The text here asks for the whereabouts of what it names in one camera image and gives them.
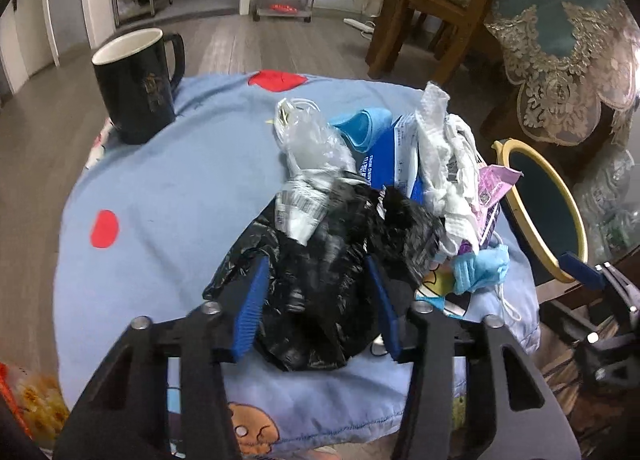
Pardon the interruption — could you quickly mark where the black plastic trash bag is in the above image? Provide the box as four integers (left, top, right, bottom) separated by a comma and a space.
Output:
203, 170, 445, 371

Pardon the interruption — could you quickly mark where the blue face mask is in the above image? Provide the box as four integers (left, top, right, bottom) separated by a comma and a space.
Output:
423, 242, 522, 321

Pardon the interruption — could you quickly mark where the clear plastic bag pile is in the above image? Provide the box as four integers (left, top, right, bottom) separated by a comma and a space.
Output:
573, 146, 639, 265

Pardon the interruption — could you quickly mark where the teal bin with yellow rim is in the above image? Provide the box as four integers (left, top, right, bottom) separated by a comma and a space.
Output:
492, 138, 589, 284

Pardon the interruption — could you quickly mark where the purple white snack wrapper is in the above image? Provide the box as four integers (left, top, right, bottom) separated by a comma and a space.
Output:
452, 164, 523, 255

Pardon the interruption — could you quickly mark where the blue white medicine box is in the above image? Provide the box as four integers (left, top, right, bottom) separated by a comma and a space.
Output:
359, 113, 424, 204

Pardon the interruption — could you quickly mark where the white crumpled paper wrapper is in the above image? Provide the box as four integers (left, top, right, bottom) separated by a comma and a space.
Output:
414, 82, 480, 256

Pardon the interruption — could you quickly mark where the orange snack bag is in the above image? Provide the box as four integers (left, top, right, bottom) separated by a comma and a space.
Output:
0, 362, 70, 451

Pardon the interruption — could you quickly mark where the black ceramic mug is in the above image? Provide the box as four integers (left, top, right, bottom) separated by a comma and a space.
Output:
91, 28, 186, 145

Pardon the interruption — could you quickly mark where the white power strip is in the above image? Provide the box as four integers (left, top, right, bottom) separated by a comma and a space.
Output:
343, 18, 375, 34

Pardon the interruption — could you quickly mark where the wooden dining chair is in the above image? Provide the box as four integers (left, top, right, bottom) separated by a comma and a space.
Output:
366, 0, 493, 86

